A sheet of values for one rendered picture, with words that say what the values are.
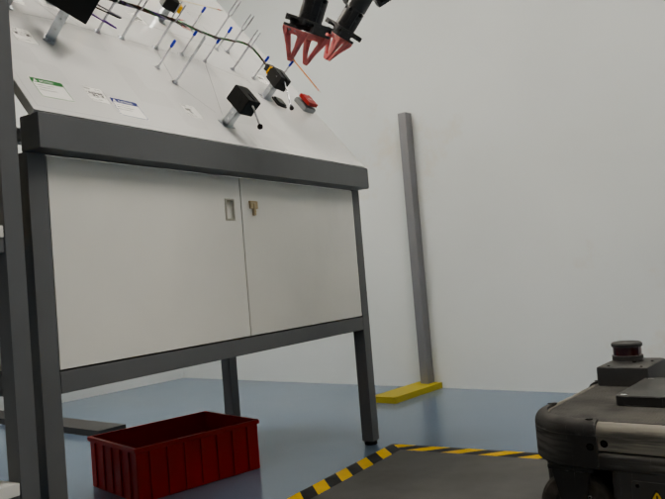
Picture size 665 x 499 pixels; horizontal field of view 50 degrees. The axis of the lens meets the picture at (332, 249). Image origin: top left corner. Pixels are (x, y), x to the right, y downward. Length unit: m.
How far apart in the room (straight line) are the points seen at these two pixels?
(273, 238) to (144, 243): 0.45
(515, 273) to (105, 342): 1.97
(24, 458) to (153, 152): 0.64
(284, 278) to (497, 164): 1.43
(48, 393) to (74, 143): 0.46
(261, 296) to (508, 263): 1.47
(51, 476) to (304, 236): 0.95
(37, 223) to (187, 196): 0.40
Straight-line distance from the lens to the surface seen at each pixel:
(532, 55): 3.08
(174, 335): 1.58
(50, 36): 1.66
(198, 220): 1.66
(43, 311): 1.37
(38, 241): 1.38
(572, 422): 1.36
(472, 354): 3.16
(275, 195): 1.90
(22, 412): 1.30
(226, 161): 1.70
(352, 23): 2.03
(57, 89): 1.49
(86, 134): 1.43
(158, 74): 1.83
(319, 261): 2.04
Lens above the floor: 0.53
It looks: 2 degrees up
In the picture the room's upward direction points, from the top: 5 degrees counter-clockwise
